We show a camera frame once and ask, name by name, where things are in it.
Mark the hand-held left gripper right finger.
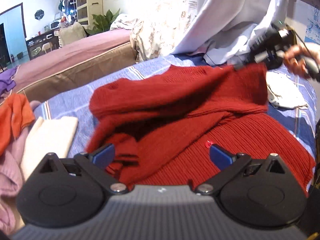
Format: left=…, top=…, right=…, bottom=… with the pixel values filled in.
left=195, top=144, right=285, bottom=195

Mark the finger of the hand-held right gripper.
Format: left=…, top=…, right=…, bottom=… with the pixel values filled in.
left=231, top=52, right=255, bottom=71

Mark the cream storage cabinet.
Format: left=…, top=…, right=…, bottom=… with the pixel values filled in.
left=76, top=0, right=103, bottom=26

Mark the brown bed with mauve cover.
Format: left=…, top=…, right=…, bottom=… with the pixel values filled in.
left=11, top=27, right=137, bottom=103

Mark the green potted plant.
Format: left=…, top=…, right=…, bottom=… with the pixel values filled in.
left=86, top=9, right=121, bottom=36

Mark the person's right hand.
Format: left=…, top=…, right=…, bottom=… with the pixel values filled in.
left=284, top=42, right=320, bottom=79

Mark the white hanging sheet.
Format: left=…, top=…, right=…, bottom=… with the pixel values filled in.
left=174, top=0, right=293, bottom=67

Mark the red knit sweater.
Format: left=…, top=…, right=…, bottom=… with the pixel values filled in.
left=86, top=64, right=317, bottom=198

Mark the pink knit sweater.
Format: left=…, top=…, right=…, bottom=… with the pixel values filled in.
left=0, top=100, right=42, bottom=233

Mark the cream folded cloth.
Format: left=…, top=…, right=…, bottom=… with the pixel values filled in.
left=20, top=116, right=79, bottom=181

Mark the dark wooden sideboard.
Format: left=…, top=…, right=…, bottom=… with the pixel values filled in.
left=26, top=29, right=61, bottom=58

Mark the wall poster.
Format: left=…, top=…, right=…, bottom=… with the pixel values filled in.
left=294, top=0, right=320, bottom=46

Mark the beige cushion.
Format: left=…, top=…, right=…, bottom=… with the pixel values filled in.
left=58, top=22, right=87, bottom=47

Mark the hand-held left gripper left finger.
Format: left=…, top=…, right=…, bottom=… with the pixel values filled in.
left=37, top=143, right=130, bottom=195

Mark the purple garment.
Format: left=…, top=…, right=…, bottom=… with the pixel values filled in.
left=0, top=66, right=21, bottom=93

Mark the orange garment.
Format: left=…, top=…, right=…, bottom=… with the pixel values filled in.
left=0, top=94, right=36, bottom=155

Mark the dark framed doorway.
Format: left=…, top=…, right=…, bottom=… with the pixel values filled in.
left=0, top=2, right=27, bottom=68

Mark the floral duvet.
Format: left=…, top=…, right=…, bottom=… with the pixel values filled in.
left=110, top=0, right=201, bottom=62

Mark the white garment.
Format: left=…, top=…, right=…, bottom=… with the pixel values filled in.
left=266, top=71, right=308, bottom=110

